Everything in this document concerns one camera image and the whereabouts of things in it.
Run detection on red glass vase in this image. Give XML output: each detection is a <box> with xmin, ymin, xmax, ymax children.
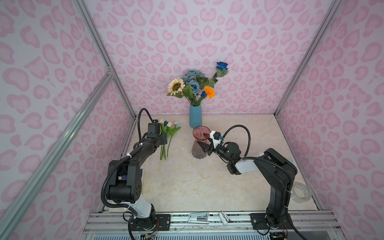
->
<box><xmin>191</xmin><ymin>125</ymin><xmax>212</xmax><ymax>160</ymax></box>

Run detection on teal ceramic vase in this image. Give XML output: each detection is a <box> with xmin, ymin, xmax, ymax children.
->
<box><xmin>189</xmin><ymin>105</ymin><xmax>203</xmax><ymax>129</ymax></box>

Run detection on dark blue tulip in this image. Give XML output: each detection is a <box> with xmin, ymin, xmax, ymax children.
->
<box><xmin>161</xmin><ymin>121</ymin><xmax>169</xmax><ymax>160</ymax></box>
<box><xmin>201</xmin><ymin>91</ymin><xmax>207</xmax><ymax>99</ymax></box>

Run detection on cream sunflower stem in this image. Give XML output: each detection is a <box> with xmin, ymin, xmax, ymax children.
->
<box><xmin>167</xmin><ymin>78</ymin><xmax>195</xmax><ymax>104</ymax></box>

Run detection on orange carnation stem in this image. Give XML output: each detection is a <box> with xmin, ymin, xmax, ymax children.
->
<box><xmin>200</xmin><ymin>86</ymin><xmax>216</xmax><ymax>103</ymax></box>

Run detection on dusty blue rose bouquet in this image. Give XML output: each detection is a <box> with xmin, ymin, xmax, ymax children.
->
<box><xmin>182</xmin><ymin>70</ymin><xmax>212</xmax><ymax>106</ymax></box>

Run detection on blue rose stem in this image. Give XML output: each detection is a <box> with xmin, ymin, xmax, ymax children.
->
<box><xmin>207</xmin><ymin>62</ymin><xmax>229</xmax><ymax>88</ymax></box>

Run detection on white tulip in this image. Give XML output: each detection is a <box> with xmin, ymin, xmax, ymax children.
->
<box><xmin>160</xmin><ymin>118</ymin><xmax>167</xmax><ymax>160</ymax></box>

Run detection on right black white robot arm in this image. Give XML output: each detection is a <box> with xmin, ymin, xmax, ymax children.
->
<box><xmin>198</xmin><ymin>141</ymin><xmax>298</xmax><ymax>229</ymax></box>

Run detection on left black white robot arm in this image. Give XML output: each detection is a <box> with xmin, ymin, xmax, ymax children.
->
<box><xmin>101</xmin><ymin>121</ymin><xmax>167</xmax><ymax>230</ymax></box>

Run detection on cream pink tulip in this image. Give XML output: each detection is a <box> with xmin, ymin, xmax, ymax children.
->
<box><xmin>165</xmin><ymin>122</ymin><xmax>174</xmax><ymax>157</ymax></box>

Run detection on clear tape roll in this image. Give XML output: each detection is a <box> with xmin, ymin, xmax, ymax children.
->
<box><xmin>291</xmin><ymin>182</ymin><xmax>312</xmax><ymax>204</ymax></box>

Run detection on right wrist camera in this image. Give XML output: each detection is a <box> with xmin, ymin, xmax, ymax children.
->
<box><xmin>210</xmin><ymin>131</ymin><xmax>224</xmax><ymax>149</ymax></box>

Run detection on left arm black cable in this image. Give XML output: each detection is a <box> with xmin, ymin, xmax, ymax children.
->
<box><xmin>136</xmin><ymin>107</ymin><xmax>155</xmax><ymax>142</ymax></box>

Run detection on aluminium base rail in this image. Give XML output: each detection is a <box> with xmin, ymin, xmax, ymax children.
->
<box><xmin>81</xmin><ymin>211</ymin><xmax>345</xmax><ymax>240</ymax></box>

